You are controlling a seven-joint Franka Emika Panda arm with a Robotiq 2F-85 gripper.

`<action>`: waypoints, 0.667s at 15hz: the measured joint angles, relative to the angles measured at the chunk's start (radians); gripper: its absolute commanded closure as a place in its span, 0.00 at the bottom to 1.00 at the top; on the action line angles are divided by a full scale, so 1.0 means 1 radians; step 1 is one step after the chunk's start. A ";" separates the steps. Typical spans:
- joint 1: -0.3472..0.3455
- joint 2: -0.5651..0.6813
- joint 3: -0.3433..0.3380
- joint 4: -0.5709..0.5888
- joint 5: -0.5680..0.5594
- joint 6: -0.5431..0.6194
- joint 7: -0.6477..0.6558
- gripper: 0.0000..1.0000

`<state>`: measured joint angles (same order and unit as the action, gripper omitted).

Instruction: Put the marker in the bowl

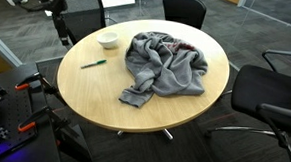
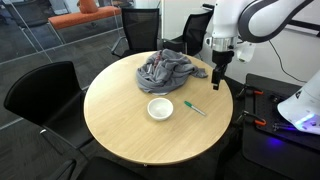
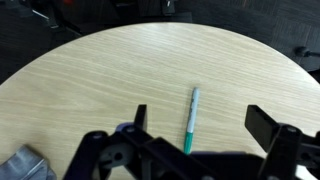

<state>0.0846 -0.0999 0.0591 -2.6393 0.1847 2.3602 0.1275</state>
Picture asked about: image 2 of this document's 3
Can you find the black robot mounting stand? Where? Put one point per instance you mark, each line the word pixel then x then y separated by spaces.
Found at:
pixel 266 156

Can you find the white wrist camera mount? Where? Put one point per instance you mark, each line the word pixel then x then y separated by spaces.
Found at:
pixel 245 51

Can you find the dark chair behind glass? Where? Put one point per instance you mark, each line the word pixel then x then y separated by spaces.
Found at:
pixel 30 13

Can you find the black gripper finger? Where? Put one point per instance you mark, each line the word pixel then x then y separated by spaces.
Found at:
pixel 222 70
pixel 215 82

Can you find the orange cushion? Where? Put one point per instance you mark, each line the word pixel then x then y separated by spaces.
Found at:
pixel 88 6

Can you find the crumpled grey sweatshirt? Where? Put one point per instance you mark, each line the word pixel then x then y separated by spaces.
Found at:
pixel 165 71

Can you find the black padded office chair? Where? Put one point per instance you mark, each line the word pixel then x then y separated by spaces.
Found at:
pixel 43 93
pixel 193 31

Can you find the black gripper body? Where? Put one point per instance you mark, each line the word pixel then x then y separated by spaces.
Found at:
pixel 222 57

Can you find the white ceramic bowl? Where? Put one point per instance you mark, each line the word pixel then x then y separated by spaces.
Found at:
pixel 160 109

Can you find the small metal tool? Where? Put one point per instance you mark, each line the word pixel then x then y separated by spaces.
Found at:
pixel 283 126

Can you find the green capped grey marker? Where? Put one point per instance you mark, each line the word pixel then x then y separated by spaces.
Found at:
pixel 195 108

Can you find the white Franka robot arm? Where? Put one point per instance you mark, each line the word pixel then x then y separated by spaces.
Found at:
pixel 226 20

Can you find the orange upholstered bench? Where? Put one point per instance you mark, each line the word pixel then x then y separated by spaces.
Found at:
pixel 80 18

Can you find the black mesh office chair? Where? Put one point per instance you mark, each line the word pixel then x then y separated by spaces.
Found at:
pixel 140 26

